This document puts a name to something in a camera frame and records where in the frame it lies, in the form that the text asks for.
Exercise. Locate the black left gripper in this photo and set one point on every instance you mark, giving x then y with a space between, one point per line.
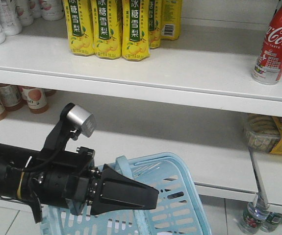
66 181

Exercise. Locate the light blue plastic basket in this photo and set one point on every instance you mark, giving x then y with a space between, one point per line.
179 210

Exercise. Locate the red coca-cola aluminium bottle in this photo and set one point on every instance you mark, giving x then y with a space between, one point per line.
268 66

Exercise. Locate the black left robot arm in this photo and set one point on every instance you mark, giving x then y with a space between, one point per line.
16 160

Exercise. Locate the white metal shelf unit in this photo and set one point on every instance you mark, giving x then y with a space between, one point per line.
187 98

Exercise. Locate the clear water bottle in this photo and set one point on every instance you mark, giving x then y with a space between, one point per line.
253 216
272 222

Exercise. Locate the yellow pear drink bottle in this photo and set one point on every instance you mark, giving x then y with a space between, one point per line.
171 19
107 25
135 40
79 23
155 9

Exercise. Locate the clear cookie tray yellow label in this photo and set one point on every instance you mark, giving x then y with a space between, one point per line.
263 132

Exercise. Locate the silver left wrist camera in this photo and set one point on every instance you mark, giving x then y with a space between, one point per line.
82 120

